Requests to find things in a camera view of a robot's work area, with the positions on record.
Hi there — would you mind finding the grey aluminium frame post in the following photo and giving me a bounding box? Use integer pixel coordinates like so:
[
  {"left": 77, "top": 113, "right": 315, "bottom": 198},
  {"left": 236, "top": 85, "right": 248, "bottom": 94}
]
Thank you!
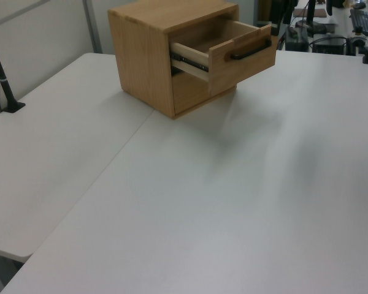
[{"left": 82, "top": 0, "right": 104, "bottom": 55}]

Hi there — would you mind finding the black computer keyboard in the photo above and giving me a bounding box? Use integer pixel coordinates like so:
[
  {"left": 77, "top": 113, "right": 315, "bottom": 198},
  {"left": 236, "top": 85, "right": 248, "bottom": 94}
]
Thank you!
[{"left": 349, "top": 8, "right": 368, "bottom": 36}]

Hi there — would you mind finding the dark desktop device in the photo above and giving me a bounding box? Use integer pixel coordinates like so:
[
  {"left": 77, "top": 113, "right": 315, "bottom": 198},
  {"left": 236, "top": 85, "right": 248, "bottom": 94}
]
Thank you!
[{"left": 285, "top": 26, "right": 311, "bottom": 51}]

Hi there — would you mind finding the black monitor stand with base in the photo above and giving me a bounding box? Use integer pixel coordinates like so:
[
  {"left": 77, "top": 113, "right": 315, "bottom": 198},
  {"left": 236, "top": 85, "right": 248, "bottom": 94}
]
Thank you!
[{"left": 294, "top": 0, "right": 329, "bottom": 36}]

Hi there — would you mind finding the black electronics box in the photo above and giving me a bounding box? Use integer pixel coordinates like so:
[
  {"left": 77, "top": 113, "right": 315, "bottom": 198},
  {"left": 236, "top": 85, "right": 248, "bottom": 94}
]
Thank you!
[{"left": 312, "top": 36, "right": 348, "bottom": 55}]

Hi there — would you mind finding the wooden two-drawer cabinet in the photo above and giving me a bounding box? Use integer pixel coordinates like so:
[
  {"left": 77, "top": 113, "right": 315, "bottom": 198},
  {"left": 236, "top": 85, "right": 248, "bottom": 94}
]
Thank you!
[{"left": 107, "top": 0, "right": 240, "bottom": 120}]

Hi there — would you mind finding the black camera stand pole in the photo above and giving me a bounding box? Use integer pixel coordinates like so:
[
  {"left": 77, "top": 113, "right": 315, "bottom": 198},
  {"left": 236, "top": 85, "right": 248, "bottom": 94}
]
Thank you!
[{"left": 0, "top": 26, "right": 26, "bottom": 113}]

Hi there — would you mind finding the wooden drawer with black handle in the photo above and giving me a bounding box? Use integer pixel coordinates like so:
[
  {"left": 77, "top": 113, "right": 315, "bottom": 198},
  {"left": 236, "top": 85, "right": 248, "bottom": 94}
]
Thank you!
[{"left": 170, "top": 20, "right": 277, "bottom": 97}]

